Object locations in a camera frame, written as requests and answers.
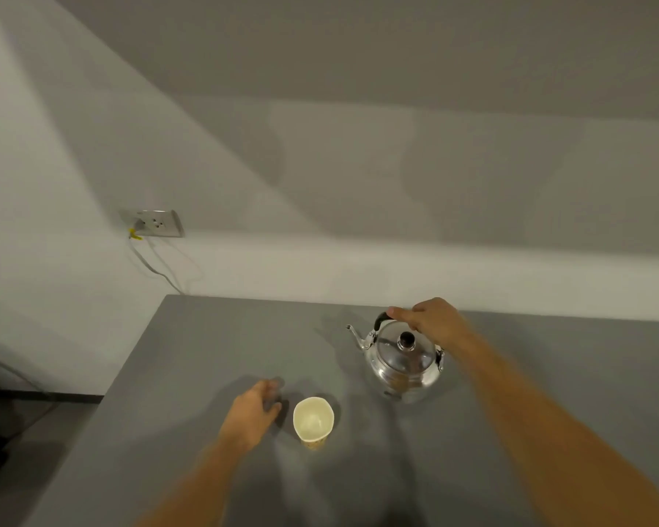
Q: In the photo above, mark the person's left hand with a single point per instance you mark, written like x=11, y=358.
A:
x=247, y=416

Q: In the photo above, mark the silver metal kettle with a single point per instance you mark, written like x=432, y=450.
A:
x=403, y=359

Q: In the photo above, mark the person's right forearm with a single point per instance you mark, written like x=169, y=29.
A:
x=549, y=433

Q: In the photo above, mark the silver wall socket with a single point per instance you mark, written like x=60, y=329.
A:
x=156, y=222

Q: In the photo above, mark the person's left fingers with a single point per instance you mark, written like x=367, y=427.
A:
x=273, y=395

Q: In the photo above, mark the person's left forearm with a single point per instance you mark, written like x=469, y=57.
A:
x=197, y=485

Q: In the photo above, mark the person's right hand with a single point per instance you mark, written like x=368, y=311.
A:
x=436, y=321

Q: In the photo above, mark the white paper cup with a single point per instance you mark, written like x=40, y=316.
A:
x=313, y=422

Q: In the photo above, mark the person's right thumb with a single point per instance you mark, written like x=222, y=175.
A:
x=403, y=314

